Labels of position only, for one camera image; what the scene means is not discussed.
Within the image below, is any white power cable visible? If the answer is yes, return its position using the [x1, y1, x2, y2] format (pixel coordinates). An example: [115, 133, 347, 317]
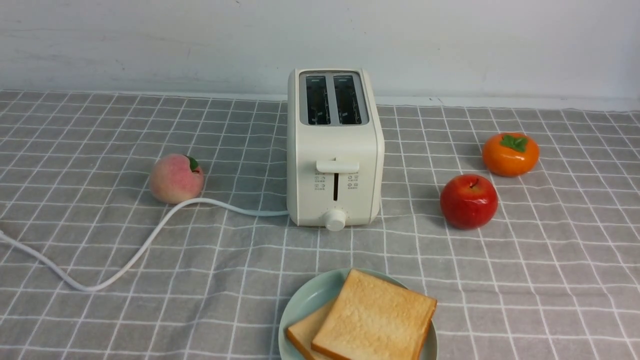
[0, 197, 290, 292]

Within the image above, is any red apple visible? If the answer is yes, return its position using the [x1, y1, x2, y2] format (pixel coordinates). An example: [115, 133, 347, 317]
[439, 173, 499, 230]

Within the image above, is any grey checked tablecloth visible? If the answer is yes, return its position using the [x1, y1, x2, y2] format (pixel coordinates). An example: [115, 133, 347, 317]
[0, 89, 639, 360]

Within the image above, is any white two-slot toaster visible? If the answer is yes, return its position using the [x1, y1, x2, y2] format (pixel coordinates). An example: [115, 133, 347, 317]
[286, 68, 386, 231]

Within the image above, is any light green round plate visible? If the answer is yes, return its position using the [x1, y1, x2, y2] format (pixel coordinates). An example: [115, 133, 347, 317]
[278, 268, 439, 360]

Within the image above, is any orange persimmon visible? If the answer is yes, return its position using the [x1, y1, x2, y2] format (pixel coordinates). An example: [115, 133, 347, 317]
[482, 132, 540, 178]

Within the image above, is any toast slice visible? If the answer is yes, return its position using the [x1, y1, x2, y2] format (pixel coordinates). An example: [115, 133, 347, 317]
[285, 297, 336, 360]
[310, 268, 437, 360]

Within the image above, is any pink peach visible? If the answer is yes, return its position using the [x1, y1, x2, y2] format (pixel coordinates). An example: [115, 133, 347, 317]
[149, 153, 205, 205]

